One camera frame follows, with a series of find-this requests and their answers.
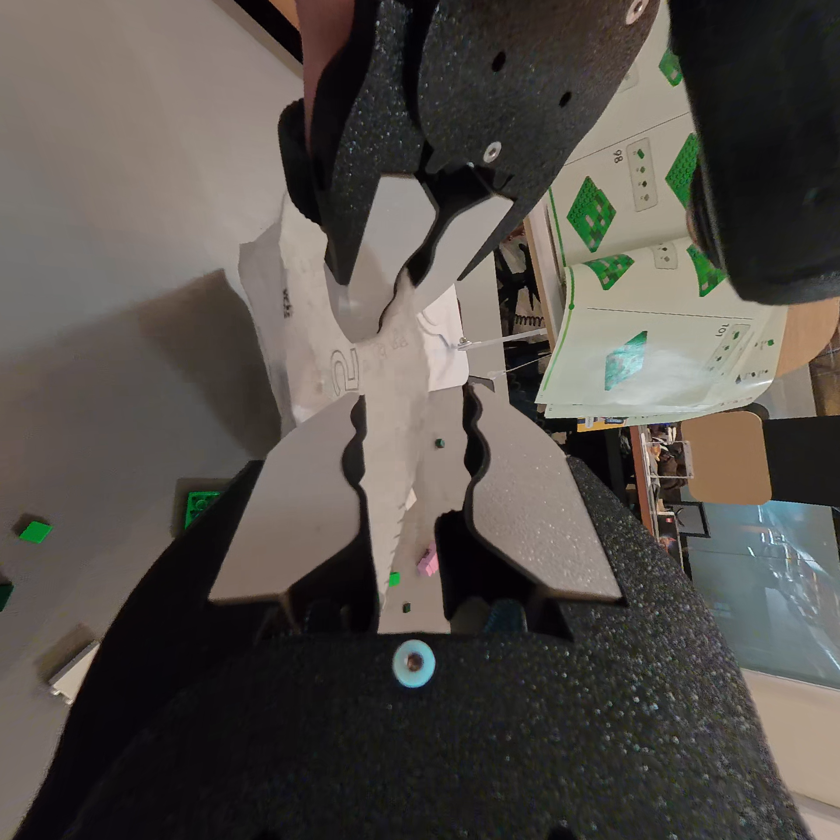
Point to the white paper bag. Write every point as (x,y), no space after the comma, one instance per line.
(308,328)

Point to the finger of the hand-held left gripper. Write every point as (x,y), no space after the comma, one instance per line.
(387,236)
(466,243)

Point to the small pink brick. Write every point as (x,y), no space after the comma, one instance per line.
(428,561)

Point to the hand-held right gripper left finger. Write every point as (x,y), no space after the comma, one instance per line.
(289,518)

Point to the person's left hand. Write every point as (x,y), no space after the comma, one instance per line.
(325,46)

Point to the large green studded plate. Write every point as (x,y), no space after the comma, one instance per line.
(200,508)

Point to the brick instruction booklet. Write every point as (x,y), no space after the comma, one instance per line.
(656,315)

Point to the large cream brick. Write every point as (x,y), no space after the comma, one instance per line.
(72,669)

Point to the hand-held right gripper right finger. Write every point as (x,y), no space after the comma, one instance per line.
(544,525)

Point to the tan chair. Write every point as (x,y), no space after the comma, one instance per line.
(725,459)

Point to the dark green slope brick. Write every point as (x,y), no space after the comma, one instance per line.
(5,596)

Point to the grey desk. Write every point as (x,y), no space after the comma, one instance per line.
(131,197)

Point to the large window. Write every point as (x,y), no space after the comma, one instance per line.
(768,590)

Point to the green flat tile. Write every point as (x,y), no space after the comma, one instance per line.
(35,532)

